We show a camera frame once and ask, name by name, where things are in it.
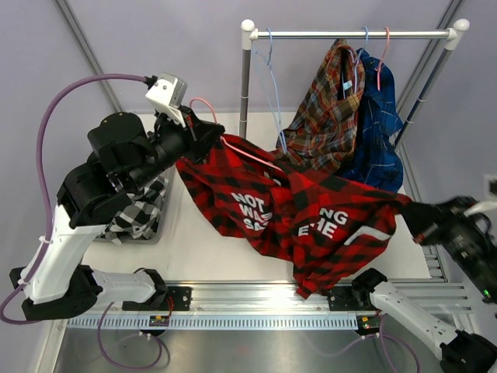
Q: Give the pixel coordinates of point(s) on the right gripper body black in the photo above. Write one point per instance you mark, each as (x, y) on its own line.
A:
(453, 224)

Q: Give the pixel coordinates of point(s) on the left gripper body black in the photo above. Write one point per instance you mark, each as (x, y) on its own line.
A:
(184, 144)

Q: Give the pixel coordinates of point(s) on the pink hanger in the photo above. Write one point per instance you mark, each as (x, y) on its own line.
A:
(226, 143)
(381, 60)

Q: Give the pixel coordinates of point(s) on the light blue wire hanger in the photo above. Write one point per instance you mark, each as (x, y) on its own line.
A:
(273, 99)

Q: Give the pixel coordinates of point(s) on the black white plaid shirt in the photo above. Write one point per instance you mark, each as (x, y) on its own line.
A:
(140, 220)

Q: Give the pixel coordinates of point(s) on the red black plaid shirt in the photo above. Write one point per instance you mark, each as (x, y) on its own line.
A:
(327, 227)

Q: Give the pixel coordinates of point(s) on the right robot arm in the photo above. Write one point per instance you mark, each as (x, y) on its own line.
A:
(455, 349)

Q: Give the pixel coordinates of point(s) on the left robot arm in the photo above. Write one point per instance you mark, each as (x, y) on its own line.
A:
(57, 285)

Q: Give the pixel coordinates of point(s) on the blue shirt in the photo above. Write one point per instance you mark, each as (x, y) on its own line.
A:
(375, 162)

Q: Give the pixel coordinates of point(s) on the brown plaid shirt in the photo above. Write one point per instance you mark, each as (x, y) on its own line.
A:
(322, 134)

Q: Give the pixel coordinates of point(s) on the blue hanger right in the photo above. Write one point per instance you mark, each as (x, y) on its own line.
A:
(353, 83)

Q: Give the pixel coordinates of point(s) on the clear plastic bin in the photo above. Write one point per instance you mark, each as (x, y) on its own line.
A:
(159, 229)

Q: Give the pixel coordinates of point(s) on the clothes rack metal white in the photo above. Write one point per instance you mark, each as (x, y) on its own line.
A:
(452, 36)

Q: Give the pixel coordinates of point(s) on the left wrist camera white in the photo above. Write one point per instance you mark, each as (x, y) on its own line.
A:
(166, 95)

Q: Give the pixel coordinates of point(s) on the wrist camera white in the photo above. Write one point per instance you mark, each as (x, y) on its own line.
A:
(490, 193)
(166, 95)

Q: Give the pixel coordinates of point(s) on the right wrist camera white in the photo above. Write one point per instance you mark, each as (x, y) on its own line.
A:
(490, 193)

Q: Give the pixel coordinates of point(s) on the aluminium rail base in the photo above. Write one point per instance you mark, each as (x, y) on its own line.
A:
(281, 296)

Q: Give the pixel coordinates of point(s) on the white slotted cable duct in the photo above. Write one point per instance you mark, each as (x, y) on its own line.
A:
(215, 322)

